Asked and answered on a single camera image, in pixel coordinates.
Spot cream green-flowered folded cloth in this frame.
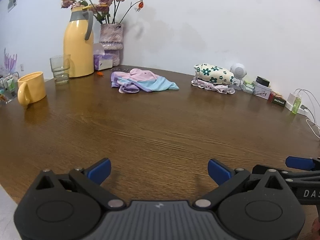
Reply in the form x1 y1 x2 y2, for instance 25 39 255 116
194 62 235 85

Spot pink floral folded cloth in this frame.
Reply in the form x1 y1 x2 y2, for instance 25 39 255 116
191 78 236 95

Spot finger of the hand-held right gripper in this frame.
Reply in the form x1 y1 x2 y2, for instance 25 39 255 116
252 164 300 183
286 156 320 172

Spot clear plastic organizer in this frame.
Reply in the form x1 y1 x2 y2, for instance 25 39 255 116
0 72 20 103

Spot small black box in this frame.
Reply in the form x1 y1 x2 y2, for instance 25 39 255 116
255 76 270 87

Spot small boxes by wall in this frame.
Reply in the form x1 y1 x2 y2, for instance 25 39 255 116
240 80 255 94

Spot dark red box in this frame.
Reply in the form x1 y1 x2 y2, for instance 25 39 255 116
269 91 287 107

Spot clear drinking glass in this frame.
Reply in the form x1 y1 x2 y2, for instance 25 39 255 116
49 54 71 85

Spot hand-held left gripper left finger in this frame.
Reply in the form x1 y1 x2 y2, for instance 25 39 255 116
35 158 125 210

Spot pink and blue pastel garment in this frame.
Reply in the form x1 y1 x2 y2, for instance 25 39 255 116
111 68 180 94

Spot purple feathery decoration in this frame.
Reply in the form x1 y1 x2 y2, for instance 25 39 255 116
0 48 18 77

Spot small boxes cluster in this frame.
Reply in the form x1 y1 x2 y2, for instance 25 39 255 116
252 81 272 99

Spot purple tissue box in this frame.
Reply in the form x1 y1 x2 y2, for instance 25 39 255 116
93 43 113 71

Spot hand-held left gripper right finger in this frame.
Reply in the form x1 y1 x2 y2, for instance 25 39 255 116
193 158 287 209

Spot white charger block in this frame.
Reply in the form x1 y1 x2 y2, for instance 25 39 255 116
286 92 303 112

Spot yellow mug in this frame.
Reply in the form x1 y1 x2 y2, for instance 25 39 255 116
17 71 47 106

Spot white astronaut speaker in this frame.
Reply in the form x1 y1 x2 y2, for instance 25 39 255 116
229 63 248 90

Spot purple knitted vase cover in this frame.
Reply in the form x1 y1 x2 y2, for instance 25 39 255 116
99 23 124 67

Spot small green bottle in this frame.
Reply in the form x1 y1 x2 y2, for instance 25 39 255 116
290 97 302 115

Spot yellow thermos jug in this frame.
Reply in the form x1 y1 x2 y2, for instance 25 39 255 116
63 5 95 78

